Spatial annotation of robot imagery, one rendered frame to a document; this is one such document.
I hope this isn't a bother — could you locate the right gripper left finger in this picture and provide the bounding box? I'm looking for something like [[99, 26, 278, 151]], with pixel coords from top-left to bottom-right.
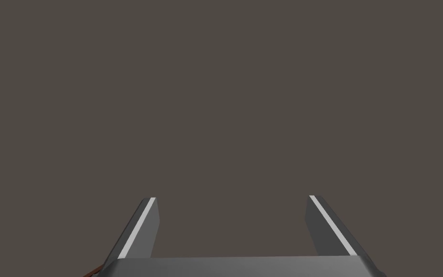
[[108, 197, 160, 260]]

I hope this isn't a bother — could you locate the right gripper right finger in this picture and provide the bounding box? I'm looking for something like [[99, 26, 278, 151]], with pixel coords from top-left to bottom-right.
[[305, 194, 360, 257]]

